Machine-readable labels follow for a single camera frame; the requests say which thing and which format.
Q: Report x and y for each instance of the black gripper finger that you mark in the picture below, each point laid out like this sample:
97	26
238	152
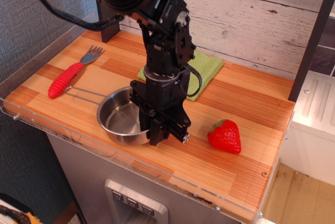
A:
158	132
145	121

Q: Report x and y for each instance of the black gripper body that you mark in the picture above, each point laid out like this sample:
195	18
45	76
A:
164	102

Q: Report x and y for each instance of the steel pot with wire handle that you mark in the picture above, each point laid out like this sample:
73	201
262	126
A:
116	114

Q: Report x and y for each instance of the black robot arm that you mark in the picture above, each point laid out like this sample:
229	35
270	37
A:
165	31

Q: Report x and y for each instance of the green folded towel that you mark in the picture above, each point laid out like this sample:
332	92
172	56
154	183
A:
207	67

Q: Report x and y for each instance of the clear acrylic table guard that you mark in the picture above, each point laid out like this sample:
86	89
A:
256	101

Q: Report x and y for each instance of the red toy strawberry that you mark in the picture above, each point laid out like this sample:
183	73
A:
225	136

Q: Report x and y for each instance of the silver toy fridge cabinet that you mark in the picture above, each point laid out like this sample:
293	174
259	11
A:
195	190

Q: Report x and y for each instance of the fridge dispenser button panel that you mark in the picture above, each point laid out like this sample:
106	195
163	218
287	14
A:
130	206

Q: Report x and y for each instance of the white toy sink unit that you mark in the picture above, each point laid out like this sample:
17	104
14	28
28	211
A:
308	146

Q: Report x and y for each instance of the black orange object bottom left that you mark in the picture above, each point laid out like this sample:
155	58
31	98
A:
13	211

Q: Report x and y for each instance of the fork with red handle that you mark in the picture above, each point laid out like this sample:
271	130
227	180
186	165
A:
62	81

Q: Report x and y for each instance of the dark left frame post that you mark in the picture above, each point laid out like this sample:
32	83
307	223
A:
104	13

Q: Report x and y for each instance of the dark frame post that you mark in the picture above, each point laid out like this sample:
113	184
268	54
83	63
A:
306	61
104	13

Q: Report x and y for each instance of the dark right frame post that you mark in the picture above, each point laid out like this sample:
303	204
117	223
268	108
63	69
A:
306	61

